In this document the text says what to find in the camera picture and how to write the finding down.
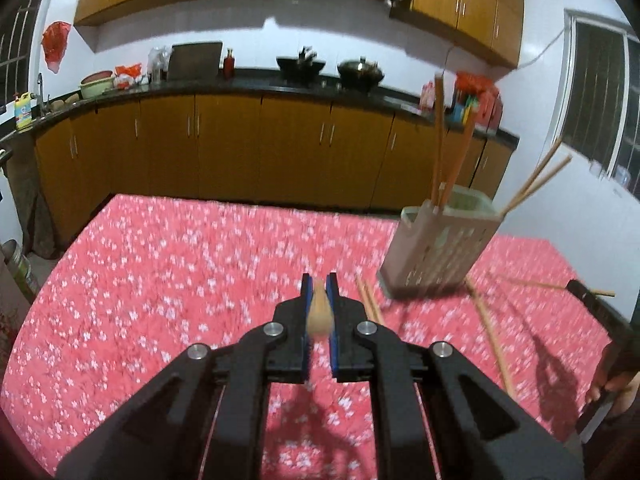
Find black kitchen countertop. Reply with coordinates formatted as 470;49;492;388
0;65;521;146

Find barred window with curved frame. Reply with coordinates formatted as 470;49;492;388
0;0;51;86

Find dark hanging cloth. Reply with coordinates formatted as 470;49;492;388
10;135;58;261

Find hanging red plastic bag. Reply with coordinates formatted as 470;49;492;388
41;21;72;73

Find white wall cable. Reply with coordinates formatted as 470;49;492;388
442;25;568;86

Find beige perforated utensil holder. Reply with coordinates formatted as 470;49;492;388
378;185;506;301

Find clear plastic bag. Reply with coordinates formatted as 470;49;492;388
147;46;171;85

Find green basin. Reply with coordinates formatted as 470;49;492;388
80;70;115;100

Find red floral tablecloth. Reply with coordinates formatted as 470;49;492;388
0;192;631;480

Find metal bucket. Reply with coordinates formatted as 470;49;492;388
0;240;41;306

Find orange and white bag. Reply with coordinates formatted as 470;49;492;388
114;63;143;90

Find black pot with lid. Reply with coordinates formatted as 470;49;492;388
337;57;386;92

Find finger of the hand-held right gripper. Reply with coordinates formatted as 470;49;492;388
565;279;632;342

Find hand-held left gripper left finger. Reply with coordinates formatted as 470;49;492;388
55;272;315;480

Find gas stove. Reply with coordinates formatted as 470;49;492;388
270;75;396;95

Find wooden base cabinets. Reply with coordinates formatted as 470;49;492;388
0;87;518;251

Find person's right hand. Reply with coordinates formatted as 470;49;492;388
585;340;640;411

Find black wok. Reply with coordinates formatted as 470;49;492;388
276;46;327;81

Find yellow detergent bottle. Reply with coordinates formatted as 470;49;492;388
12;91;33;133

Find dark wooden cutting board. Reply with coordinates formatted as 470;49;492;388
167;41;224;81

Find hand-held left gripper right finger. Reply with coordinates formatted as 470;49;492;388
326;272;586;480

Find blue and yellow box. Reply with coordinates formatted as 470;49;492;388
447;92;481;128

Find barred sliding window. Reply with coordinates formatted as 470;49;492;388
550;7;640;186

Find metal sink faucet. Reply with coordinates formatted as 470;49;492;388
36;72;51;116

